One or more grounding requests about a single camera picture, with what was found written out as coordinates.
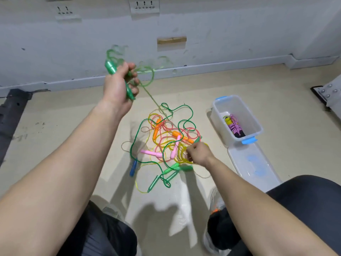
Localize pink rope with black-yellow handles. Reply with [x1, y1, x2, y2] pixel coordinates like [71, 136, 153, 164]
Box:
[224, 114, 246, 139]

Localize clear storage box blue latches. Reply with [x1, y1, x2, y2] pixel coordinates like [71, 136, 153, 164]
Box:
[210, 95, 265, 146]

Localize small wooden wall block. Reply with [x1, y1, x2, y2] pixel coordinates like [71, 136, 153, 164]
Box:
[157, 36, 188, 46]

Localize black metal rack frame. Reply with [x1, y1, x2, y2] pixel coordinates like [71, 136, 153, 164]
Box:
[0, 89, 34, 167]

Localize grey right shoe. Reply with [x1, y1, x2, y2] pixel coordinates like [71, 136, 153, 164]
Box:
[202, 186, 229, 256]

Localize grey shoe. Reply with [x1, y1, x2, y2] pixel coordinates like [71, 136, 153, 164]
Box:
[101, 202, 139, 256]
[202, 186, 229, 256]

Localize person's right hand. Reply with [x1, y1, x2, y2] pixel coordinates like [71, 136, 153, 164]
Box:
[185, 141, 217, 169]

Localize black shorts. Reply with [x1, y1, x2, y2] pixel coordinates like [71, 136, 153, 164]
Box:
[56, 175, 341, 256]

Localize clear plastic box lid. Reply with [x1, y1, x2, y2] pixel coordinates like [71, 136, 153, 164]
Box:
[228, 141, 282, 193]

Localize person's left forearm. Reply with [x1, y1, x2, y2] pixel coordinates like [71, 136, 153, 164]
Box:
[0, 101, 131, 256]

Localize person's left hand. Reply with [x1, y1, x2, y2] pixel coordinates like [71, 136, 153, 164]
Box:
[102, 62, 141, 118]

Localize grey left shoe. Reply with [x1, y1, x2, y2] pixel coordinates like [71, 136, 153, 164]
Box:
[101, 202, 139, 256]

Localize pile of colourful jump ropes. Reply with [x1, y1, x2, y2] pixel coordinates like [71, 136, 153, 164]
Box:
[121, 103, 212, 194]

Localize person's right forearm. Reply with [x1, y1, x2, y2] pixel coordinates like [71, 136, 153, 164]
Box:
[205, 157, 337, 256]

